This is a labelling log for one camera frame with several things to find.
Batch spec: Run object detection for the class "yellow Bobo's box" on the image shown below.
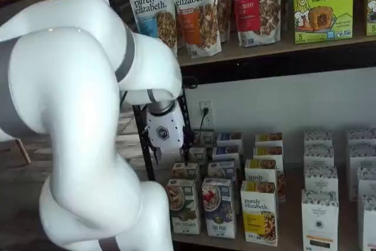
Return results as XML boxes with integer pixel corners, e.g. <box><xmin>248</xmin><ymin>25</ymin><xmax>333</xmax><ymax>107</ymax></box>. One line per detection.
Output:
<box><xmin>365</xmin><ymin>0</ymin><xmax>376</xmax><ymax>37</ymax></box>

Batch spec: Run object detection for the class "white wall outlet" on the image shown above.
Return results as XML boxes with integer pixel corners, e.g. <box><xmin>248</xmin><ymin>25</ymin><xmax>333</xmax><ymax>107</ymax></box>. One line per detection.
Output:
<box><xmin>199</xmin><ymin>101</ymin><xmax>214</xmax><ymax>127</ymax></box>

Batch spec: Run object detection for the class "wooden furniture leg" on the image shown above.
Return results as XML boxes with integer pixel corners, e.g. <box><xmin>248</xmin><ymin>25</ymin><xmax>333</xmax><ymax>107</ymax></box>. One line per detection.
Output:
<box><xmin>14</xmin><ymin>138</ymin><xmax>32</xmax><ymax>165</ymax></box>

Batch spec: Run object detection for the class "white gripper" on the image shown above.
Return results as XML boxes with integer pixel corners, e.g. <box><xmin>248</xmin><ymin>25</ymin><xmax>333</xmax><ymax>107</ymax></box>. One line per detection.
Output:
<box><xmin>146</xmin><ymin>102</ymin><xmax>194</xmax><ymax>167</ymax></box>

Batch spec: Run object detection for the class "blue purely elizabeth granola bag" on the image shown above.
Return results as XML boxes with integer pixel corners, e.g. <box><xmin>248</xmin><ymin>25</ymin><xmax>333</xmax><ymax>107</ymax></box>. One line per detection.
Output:
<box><xmin>125</xmin><ymin>0</ymin><xmax>179</xmax><ymax>58</ymax></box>

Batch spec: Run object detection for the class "yellow purely elizabeth box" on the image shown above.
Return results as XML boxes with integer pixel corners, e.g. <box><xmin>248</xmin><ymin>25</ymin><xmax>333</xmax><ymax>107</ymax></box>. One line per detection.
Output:
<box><xmin>254</xmin><ymin>132</ymin><xmax>283</xmax><ymax>148</ymax></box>
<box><xmin>240</xmin><ymin>180</ymin><xmax>278</xmax><ymax>246</ymax></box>
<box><xmin>253</xmin><ymin>146</ymin><xmax>284</xmax><ymax>172</ymax></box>
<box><xmin>244</xmin><ymin>159</ymin><xmax>286</xmax><ymax>203</ymax></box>

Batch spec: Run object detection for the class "black power plug cable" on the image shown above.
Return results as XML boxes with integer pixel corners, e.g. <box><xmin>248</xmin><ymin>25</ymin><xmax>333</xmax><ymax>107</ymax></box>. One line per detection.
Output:
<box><xmin>199</xmin><ymin>106</ymin><xmax>210</xmax><ymax>132</ymax></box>

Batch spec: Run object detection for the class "green Bobo's apple pie box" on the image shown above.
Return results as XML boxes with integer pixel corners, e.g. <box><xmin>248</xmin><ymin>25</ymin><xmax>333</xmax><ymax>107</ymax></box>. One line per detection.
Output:
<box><xmin>293</xmin><ymin>0</ymin><xmax>355</xmax><ymax>45</ymax></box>

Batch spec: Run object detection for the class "orange purely elizabeth granola bag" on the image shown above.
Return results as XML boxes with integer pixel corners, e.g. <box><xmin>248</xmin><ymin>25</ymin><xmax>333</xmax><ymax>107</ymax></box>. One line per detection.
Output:
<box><xmin>166</xmin><ymin>0</ymin><xmax>223</xmax><ymax>59</ymax></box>
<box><xmin>216</xmin><ymin>0</ymin><xmax>236</xmax><ymax>43</ymax></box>

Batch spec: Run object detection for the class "red purely elizabeth granola bag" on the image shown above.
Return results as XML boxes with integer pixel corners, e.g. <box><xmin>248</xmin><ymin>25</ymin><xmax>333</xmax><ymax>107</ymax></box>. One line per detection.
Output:
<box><xmin>227</xmin><ymin>0</ymin><xmax>283</xmax><ymax>48</ymax></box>

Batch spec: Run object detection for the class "green apple cinnamon oatmeal box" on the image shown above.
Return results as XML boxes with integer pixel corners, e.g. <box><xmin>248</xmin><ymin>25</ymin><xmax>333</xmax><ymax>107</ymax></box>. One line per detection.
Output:
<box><xmin>192</xmin><ymin>129</ymin><xmax>215</xmax><ymax>146</ymax></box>
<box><xmin>187</xmin><ymin>146</ymin><xmax>207</xmax><ymax>163</ymax></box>
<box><xmin>166</xmin><ymin>178</ymin><xmax>202</xmax><ymax>234</ymax></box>
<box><xmin>171</xmin><ymin>161</ymin><xmax>200</xmax><ymax>181</ymax></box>

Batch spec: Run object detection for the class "black metal shelving rack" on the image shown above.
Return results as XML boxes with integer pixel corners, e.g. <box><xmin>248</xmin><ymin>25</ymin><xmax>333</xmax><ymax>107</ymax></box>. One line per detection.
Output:
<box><xmin>101</xmin><ymin>0</ymin><xmax>376</xmax><ymax>251</ymax></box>

